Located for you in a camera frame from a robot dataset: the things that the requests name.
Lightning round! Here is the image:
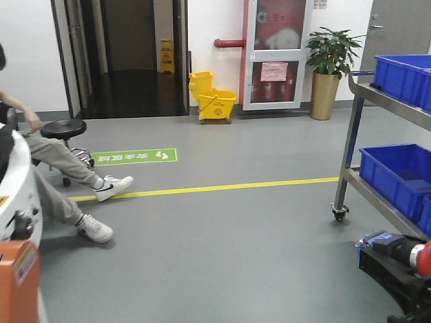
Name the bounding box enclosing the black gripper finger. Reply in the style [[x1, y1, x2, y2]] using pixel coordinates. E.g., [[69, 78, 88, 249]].
[[387, 312, 430, 323], [359, 248, 421, 313]]

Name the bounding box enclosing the red mushroom push button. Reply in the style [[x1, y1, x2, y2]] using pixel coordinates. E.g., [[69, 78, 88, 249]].
[[355, 229, 431, 280]]

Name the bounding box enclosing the blue bin on cart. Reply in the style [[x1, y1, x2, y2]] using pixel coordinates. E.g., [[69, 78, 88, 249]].
[[360, 144, 430, 223]]

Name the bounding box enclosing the steel trolley cart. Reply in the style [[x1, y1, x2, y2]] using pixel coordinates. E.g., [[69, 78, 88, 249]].
[[331, 71, 430, 238]]

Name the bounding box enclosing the potted green plant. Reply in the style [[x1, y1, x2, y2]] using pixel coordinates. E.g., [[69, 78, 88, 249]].
[[306, 27, 363, 120]]

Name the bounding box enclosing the yellow mop bucket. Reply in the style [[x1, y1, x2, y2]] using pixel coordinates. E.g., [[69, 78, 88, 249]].
[[189, 71, 236, 124]]

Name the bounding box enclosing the green floor sign sticker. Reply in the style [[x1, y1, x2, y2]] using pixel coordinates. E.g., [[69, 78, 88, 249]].
[[92, 148, 178, 166]]

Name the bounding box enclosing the yellow wet floor sign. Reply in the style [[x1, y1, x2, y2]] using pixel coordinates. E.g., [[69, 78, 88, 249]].
[[160, 38, 174, 73]]

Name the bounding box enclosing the black round stool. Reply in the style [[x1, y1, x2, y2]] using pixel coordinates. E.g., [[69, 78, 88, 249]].
[[40, 119, 95, 170]]

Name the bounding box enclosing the seated person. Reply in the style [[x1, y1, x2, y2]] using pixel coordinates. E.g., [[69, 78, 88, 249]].
[[0, 43, 135, 244]]

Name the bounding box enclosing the white orange mobile robot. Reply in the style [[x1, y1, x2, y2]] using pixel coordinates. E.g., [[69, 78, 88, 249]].
[[1, 124, 42, 322]]

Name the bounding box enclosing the red fire hose cabinet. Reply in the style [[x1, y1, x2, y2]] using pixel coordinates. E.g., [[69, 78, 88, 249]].
[[213, 0, 312, 113]]

